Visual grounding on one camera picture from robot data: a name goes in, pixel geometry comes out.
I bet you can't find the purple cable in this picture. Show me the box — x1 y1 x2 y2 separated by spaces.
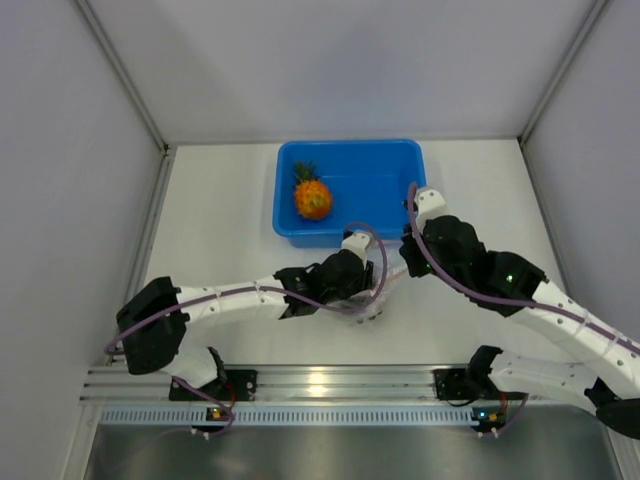
406 181 640 357
102 221 390 356

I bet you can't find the orange fake pineapple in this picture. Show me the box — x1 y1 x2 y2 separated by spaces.
293 161 333 221

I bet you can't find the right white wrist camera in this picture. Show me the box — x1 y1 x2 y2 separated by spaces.
404 187 446 231

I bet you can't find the aluminium mounting rail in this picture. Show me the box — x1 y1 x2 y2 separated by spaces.
80 364 459 404

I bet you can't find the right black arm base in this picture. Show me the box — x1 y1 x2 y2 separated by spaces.
433 368 492 403

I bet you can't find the clear zip top bag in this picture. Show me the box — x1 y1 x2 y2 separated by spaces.
332 262 407 324

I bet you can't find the blue plastic bin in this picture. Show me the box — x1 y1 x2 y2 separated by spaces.
272 139 427 249

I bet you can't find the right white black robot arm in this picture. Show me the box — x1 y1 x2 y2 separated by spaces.
400 215 639 439

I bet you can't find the white slotted cable duct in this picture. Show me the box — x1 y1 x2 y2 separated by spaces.
100 405 499 427

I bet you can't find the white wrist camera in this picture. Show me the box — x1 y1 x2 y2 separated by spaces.
340 230 374 264
404 187 446 231

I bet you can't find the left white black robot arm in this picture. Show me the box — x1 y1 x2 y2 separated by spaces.
116 249 373 400

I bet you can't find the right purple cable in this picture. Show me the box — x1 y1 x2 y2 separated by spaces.
406 181 640 357

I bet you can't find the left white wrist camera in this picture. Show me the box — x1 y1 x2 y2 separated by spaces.
340 230 374 264

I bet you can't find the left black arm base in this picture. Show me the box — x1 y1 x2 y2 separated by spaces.
169 369 258 402

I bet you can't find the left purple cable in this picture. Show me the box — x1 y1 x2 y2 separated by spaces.
102 221 390 356

